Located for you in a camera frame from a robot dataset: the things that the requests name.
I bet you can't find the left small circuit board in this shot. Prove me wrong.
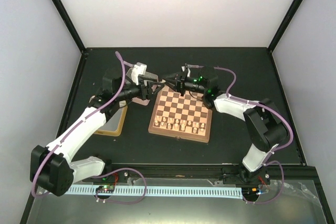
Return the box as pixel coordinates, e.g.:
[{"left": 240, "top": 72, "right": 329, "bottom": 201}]
[{"left": 96, "top": 185, "right": 114, "bottom": 194}]

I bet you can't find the right small circuit board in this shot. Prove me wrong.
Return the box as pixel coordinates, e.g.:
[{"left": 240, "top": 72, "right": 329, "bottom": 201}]
[{"left": 246, "top": 187, "right": 269, "bottom": 195}]

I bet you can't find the light blue slotted cable duct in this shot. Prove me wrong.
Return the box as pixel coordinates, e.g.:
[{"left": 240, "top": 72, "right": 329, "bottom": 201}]
[{"left": 66, "top": 185, "right": 243, "bottom": 199}]

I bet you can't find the purple cable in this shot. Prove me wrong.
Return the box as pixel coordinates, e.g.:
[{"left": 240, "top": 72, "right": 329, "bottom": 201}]
[
  {"left": 187, "top": 63, "right": 294, "bottom": 205},
  {"left": 30, "top": 51, "right": 137, "bottom": 199}
]

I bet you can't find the black frame post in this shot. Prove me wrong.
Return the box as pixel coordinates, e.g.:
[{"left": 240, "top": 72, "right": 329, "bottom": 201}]
[
  {"left": 267, "top": 0, "right": 303, "bottom": 53},
  {"left": 51, "top": 0, "right": 86, "bottom": 53}
]

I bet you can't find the gold tin box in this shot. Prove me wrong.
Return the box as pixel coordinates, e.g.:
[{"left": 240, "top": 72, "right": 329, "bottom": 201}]
[{"left": 95, "top": 101, "right": 128, "bottom": 136}]

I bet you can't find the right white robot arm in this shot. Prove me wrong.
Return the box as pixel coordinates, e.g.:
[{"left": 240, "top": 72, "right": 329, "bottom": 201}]
[{"left": 163, "top": 65, "right": 294, "bottom": 184}]

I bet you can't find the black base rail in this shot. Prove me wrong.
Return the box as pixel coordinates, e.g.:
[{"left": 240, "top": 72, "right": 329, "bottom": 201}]
[{"left": 85, "top": 161, "right": 320, "bottom": 186}]

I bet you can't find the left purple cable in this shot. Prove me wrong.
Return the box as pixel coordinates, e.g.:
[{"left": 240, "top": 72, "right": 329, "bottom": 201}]
[{"left": 30, "top": 51, "right": 137, "bottom": 199}]

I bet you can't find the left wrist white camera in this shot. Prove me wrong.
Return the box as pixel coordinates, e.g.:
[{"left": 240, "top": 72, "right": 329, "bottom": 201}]
[{"left": 131, "top": 62, "right": 147, "bottom": 85}]

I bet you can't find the wooden chessboard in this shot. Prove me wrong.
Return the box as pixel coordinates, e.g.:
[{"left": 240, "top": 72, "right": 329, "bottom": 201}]
[{"left": 148, "top": 86, "right": 212, "bottom": 143}]

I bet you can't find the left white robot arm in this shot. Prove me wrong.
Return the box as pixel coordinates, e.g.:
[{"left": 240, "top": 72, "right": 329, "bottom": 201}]
[{"left": 30, "top": 70, "right": 164, "bottom": 196}]

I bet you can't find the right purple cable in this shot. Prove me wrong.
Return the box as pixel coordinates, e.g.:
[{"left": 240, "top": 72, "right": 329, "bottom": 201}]
[{"left": 187, "top": 63, "right": 294, "bottom": 205}]

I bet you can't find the right black frame post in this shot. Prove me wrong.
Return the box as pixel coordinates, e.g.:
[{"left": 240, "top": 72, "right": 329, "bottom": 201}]
[{"left": 267, "top": 0, "right": 303, "bottom": 53}]

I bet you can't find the small circuit board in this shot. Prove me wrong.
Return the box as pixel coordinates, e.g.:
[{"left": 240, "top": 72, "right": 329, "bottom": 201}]
[
  {"left": 96, "top": 185, "right": 114, "bottom": 194},
  {"left": 246, "top": 187, "right": 269, "bottom": 195}
]

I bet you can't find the left black frame post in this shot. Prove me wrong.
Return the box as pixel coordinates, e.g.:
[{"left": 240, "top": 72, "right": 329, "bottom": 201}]
[{"left": 51, "top": 0, "right": 86, "bottom": 53}]

